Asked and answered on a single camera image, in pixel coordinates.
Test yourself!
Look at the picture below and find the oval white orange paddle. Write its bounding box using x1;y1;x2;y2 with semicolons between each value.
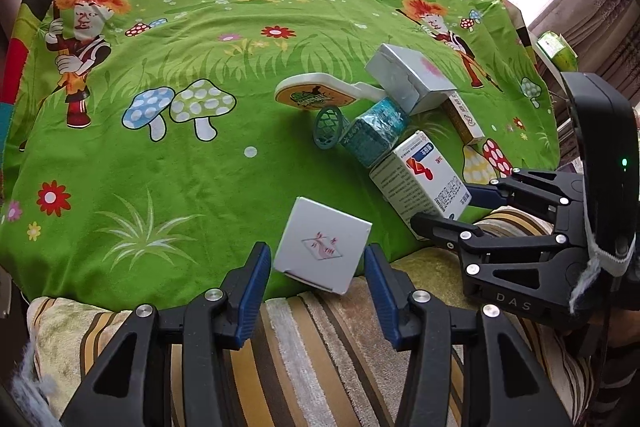
275;73;388;112

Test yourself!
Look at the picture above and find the person's right forearm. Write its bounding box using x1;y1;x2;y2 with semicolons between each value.
590;292;640;427

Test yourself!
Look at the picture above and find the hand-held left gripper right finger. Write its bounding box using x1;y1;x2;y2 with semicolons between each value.
364;243;573;427

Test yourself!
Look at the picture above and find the white red medicine box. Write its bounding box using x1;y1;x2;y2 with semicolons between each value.
369;130;473;240

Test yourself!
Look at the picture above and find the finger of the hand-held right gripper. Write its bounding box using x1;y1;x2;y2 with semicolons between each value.
462;167;587;212
410;212;572;269

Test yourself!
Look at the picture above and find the large white box pink mark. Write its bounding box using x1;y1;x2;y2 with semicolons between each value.
364;43;457;116

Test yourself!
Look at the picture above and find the brown patterned curtain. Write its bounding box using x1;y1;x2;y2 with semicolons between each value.
525;0;640;108

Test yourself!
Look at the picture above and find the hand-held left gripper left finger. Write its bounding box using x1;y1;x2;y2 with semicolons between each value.
60;241;273;427

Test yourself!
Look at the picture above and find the teal mesh basket toy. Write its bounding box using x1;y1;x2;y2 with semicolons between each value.
314;106;346;151

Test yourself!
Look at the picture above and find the white box with pink drawing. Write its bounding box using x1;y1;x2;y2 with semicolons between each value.
273;197;373;295

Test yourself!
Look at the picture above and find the teal patterned box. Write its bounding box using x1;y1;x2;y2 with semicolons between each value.
341;98;411;168

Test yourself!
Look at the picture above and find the yellow white slim box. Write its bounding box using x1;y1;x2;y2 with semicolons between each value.
441;91;486;146

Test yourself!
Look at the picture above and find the green cartoon printed blanket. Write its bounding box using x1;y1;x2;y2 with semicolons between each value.
0;0;561;308

